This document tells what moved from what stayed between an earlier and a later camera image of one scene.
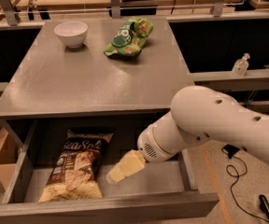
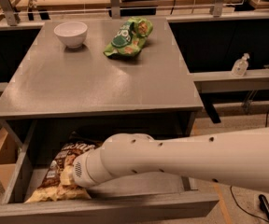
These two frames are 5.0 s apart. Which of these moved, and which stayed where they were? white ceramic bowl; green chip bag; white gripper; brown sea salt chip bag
Moved: brown sea salt chip bag; white gripper
Stayed: green chip bag; white ceramic bowl
